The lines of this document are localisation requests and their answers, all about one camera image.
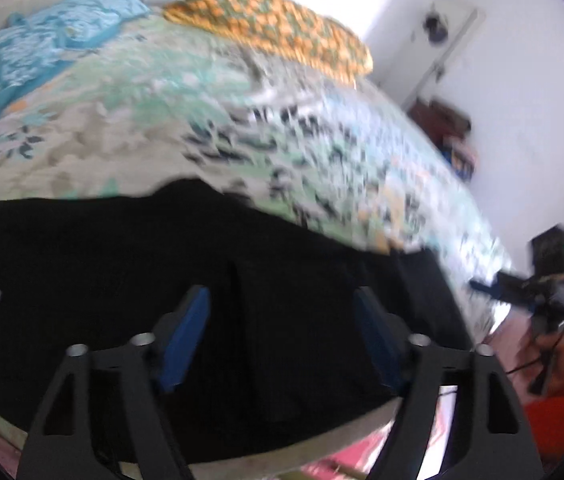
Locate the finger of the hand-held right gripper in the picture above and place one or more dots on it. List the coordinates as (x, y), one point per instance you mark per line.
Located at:
(499, 286)

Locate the bed with floral sheet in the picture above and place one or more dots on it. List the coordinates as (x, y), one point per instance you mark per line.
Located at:
(137, 110)

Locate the person's right hand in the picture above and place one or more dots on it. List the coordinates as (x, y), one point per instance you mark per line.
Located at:
(561, 365)

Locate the pile of colourful clothes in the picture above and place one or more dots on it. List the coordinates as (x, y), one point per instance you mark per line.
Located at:
(462, 156)

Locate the orange floral pillow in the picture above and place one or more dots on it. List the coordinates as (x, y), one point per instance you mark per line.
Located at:
(272, 25)

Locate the patterned red rug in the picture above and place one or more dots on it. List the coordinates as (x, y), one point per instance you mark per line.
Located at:
(356, 452)

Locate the dark wooden cabinet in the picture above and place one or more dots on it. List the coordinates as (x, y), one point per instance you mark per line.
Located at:
(434, 125)

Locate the olive folded cloth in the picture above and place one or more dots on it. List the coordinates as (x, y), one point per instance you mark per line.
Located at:
(451, 112)

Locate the black pants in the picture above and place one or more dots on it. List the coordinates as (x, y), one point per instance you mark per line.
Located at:
(112, 260)

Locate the dark hanging item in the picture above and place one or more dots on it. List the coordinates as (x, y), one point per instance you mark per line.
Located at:
(435, 25)

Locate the white door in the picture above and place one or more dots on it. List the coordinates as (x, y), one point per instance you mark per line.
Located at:
(441, 65)

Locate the blue floral pillow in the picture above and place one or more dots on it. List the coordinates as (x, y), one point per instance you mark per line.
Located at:
(87, 12)
(7, 70)

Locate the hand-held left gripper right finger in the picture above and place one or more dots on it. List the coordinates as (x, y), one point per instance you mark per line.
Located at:
(376, 340)

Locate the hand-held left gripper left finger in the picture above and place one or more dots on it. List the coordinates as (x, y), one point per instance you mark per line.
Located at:
(184, 340)

